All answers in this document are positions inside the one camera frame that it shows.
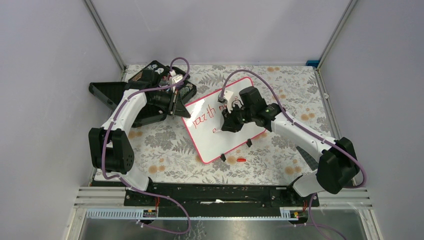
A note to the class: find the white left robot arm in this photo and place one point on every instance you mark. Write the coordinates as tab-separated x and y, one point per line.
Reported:
112	153

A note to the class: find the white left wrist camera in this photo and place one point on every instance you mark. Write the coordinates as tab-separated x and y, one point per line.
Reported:
174	78

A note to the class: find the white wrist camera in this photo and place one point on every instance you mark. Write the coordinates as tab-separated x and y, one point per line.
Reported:
174	78
227	99

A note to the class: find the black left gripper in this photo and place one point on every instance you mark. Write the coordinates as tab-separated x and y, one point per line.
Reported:
176	106

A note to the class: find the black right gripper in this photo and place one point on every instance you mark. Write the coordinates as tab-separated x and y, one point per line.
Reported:
229	124

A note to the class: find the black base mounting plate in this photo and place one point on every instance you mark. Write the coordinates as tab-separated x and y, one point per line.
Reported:
217	200

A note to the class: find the blue block in corner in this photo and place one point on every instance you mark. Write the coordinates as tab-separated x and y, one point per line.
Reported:
312	63

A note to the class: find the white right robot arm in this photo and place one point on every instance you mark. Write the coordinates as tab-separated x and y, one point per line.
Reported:
334	159

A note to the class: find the dark grey lego baseplate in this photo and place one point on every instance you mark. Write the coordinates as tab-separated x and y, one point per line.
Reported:
311	162

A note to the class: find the pink framed whiteboard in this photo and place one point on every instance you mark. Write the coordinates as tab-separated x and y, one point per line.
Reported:
206	116

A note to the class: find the black open parts case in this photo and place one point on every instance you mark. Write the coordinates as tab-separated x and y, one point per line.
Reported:
137	94

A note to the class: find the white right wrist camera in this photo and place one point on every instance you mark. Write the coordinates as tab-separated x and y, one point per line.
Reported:
227	99

